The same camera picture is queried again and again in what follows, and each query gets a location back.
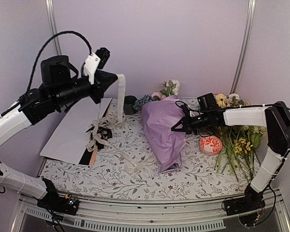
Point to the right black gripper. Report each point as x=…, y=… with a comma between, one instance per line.
x=186, y=123

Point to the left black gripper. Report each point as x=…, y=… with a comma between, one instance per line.
x=101, y=84

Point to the pink wrapping paper sheet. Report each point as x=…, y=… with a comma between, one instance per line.
x=158, y=117

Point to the blue hydrangea stem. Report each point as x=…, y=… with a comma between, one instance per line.
x=141, y=101

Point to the white printed ribbon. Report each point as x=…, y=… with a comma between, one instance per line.
x=131, y=167

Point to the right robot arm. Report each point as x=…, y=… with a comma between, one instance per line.
x=275, y=144

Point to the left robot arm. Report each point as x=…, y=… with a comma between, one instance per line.
x=12, y=121

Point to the pile of fake flowers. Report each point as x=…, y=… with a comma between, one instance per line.
x=239, y=146

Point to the dark grey mug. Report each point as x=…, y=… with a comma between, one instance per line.
x=129, y=102

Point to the red patterned bowl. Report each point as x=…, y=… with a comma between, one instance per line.
x=210, y=145

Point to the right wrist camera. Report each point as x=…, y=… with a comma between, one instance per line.
x=185, y=109

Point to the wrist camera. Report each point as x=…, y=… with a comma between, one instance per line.
x=94, y=61
x=185, y=109

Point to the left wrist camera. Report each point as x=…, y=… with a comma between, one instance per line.
x=94, y=61

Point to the left aluminium frame post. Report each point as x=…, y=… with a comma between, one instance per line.
x=52, y=24

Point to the aluminium frame post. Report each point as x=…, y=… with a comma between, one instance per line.
x=52, y=24
x=245, y=41

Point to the front aluminium rail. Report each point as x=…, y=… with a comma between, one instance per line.
x=111, y=215

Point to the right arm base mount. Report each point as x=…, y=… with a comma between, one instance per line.
x=249, y=202

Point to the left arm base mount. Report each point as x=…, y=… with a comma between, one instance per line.
x=53, y=202

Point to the right aluminium frame post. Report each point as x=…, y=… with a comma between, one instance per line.
x=245, y=41

